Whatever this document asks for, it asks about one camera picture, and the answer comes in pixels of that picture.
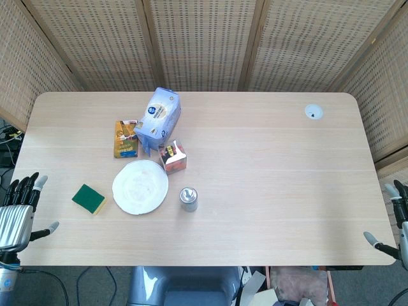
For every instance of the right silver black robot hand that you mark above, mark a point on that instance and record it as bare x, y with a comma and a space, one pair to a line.
403, 242

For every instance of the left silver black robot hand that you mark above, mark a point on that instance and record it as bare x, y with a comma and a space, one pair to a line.
14, 223

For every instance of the green yellow sponge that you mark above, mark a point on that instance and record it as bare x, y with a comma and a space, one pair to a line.
88, 199

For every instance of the pink plastic bag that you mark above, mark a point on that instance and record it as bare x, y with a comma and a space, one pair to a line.
299, 283

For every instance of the white round plate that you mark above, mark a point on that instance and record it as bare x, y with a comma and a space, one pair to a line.
140, 187

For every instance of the orange yellow carton box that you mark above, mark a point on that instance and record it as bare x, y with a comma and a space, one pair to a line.
125, 140

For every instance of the bamboo screen panel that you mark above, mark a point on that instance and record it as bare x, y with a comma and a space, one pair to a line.
306, 41
28, 63
204, 41
382, 105
95, 41

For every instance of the white cardboard sheet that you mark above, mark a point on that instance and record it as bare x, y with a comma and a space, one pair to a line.
258, 293

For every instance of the clear plastic box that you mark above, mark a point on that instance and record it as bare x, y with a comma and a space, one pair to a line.
173, 157

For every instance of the silver metal can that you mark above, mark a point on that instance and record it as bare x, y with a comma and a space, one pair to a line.
188, 199

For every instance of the blue white tissue pack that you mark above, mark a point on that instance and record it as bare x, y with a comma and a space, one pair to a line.
159, 118

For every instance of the grey blue robot torso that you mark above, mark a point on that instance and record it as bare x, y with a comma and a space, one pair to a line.
191, 287

